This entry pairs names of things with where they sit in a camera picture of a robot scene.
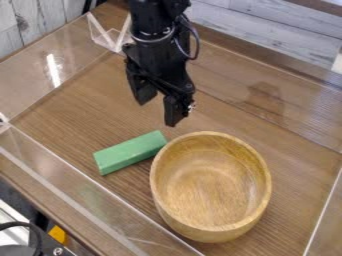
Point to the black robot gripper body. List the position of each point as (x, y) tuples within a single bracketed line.
[(160, 59)]

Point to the green rectangular block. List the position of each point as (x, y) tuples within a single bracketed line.
[(128, 152)]

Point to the black device bottom left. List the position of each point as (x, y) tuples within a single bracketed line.
[(22, 239)]

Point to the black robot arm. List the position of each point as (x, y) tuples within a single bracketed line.
[(157, 18)]

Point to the yellow button on device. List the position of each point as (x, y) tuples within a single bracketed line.
[(58, 234)]

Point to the brown wooden bowl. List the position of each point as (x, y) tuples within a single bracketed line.
[(211, 186)]

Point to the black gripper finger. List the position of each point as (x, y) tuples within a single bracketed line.
[(176, 109), (140, 85)]

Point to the clear acrylic corner bracket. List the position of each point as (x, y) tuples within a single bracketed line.
[(110, 39)]

